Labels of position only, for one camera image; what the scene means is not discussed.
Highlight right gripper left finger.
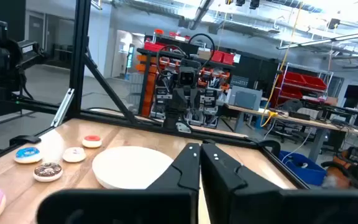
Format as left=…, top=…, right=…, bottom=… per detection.
left=37, top=142, right=201, bottom=224

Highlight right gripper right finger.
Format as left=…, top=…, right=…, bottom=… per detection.
left=200, top=142, right=358, bottom=224

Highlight small red donut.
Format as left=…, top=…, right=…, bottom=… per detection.
left=81, top=135, right=103, bottom=149

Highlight small white sprinkled donut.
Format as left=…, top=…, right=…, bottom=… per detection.
left=62, top=147, right=87, bottom=164

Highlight small chocolate donut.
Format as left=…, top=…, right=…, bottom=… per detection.
left=32, top=162, right=64, bottom=183

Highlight small blue donut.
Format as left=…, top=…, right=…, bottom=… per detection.
left=14, top=146, right=43, bottom=165

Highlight storage rack with orange bins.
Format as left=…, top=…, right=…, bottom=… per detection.
left=135, top=29, right=237, bottom=128

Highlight white round plate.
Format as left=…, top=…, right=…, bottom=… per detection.
left=91, top=146, right=175, bottom=190

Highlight red storage bin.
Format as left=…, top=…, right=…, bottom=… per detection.
left=222, top=52, right=236, bottom=65
left=144, top=41, right=167, bottom=53
left=301, top=74, right=328, bottom=91
left=210, top=50, right=225, bottom=63
left=278, top=72, right=306, bottom=87

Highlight grey equipment box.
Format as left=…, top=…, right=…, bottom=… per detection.
left=228, top=85, right=263, bottom=111

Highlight black table clamp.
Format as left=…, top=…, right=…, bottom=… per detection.
left=9, top=134, right=42, bottom=146
left=257, top=139, right=282, bottom=157

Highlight blue plastic bin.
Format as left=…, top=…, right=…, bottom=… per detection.
left=278, top=150, right=328, bottom=187

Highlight orange shop vacuum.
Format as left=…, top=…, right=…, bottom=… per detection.
left=321, top=145, right=358, bottom=190

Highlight wooden workbench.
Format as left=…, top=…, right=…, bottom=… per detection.
left=224, top=103, right=358, bottom=162

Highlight black monitor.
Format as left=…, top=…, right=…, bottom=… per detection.
left=343, top=84, right=358, bottom=109

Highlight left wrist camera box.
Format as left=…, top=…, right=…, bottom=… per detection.
left=178, top=66, right=198, bottom=88

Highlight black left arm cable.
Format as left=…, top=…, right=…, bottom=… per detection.
left=156, top=33, right=216, bottom=78

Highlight yellow hanging cable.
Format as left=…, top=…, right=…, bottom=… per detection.
left=259, top=2, right=304, bottom=128

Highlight black aluminium table frame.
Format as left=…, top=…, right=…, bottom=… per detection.
left=0, top=0, right=310, bottom=190

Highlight silver frame bracket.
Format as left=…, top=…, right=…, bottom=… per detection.
left=50, top=88, right=75, bottom=128

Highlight white wire rack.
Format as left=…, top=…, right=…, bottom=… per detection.
left=275, top=62, right=334, bottom=108

